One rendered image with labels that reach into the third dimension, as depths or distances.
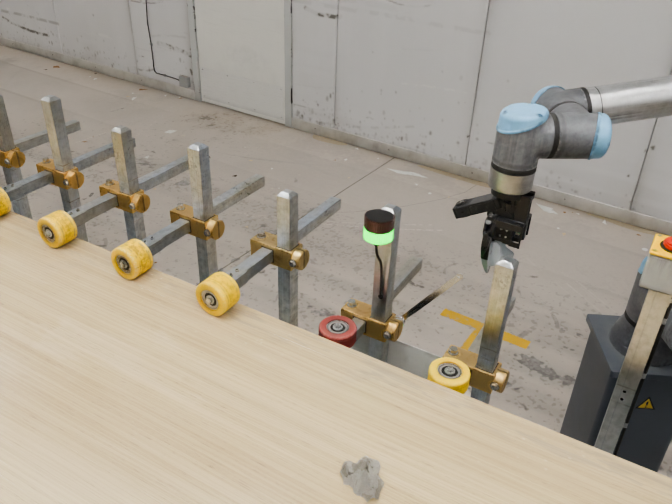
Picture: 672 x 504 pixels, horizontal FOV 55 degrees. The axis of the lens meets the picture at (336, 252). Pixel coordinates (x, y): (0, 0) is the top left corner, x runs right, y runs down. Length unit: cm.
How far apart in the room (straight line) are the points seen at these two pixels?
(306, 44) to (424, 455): 377
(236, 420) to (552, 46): 307
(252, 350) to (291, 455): 28
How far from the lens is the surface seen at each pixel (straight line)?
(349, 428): 117
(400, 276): 162
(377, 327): 145
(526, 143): 131
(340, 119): 460
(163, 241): 160
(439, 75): 414
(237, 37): 502
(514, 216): 140
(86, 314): 148
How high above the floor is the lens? 175
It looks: 32 degrees down
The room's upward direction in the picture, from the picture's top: 2 degrees clockwise
